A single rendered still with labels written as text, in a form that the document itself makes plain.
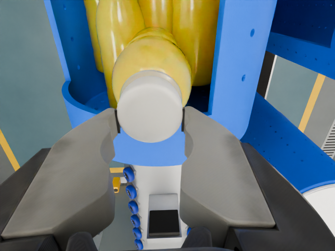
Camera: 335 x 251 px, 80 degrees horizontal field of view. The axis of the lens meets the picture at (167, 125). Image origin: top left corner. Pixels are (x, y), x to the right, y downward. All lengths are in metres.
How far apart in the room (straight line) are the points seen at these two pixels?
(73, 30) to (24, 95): 1.47
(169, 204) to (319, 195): 0.44
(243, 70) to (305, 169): 0.57
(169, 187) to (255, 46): 0.57
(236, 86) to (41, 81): 1.57
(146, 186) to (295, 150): 0.52
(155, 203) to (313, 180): 0.48
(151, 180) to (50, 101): 1.22
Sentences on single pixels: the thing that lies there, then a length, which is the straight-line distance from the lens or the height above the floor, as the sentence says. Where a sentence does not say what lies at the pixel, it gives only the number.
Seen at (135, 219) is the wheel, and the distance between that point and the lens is 0.78.
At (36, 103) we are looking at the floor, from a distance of 1.80.
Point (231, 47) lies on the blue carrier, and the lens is 0.20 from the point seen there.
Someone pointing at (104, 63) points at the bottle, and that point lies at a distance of 0.31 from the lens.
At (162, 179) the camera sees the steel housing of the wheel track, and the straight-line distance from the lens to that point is 0.69.
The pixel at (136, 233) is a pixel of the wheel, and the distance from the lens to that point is 0.84.
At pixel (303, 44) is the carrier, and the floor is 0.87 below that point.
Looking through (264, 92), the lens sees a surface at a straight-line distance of 1.53.
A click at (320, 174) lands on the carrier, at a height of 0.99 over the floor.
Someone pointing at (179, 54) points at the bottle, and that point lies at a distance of 0.16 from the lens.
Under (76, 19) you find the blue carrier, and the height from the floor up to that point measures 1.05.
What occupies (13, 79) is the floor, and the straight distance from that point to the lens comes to 1.80.
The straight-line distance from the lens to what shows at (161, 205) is 0.71.
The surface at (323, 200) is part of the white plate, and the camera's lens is 0.76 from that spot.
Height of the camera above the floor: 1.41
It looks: 59 degrees down
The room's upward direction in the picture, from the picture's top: 176 degrees clockwise
